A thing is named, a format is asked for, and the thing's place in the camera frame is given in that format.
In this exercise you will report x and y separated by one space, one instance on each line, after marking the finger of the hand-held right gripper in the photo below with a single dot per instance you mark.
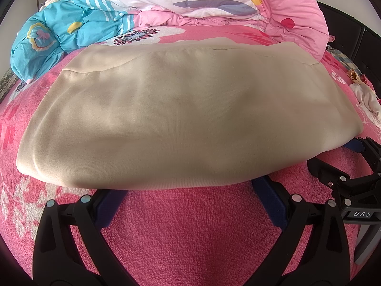
355 148
327 175

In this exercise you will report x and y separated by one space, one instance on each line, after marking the tan crumpled cloth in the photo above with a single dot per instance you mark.
358 77

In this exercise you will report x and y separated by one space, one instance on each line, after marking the blue printed quilt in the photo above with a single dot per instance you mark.
59 29

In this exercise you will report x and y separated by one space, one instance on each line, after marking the grey patterned cloth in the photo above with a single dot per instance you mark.
7 85

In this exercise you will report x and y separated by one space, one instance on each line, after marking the blue checkered cloth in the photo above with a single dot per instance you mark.
342 58

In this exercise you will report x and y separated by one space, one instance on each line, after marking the white small cloth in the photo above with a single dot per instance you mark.
367 98

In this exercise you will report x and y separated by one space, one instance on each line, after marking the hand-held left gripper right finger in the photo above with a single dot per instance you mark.
272 205

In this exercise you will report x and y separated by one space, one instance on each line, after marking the pink printed quilt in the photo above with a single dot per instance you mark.
282 6

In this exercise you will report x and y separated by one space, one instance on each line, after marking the cream zip jacket black trim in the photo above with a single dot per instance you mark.
184 110

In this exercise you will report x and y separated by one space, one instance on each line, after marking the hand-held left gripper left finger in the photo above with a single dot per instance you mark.
108 211

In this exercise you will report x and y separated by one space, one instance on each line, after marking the pink floral bed sheet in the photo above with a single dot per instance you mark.
190 229

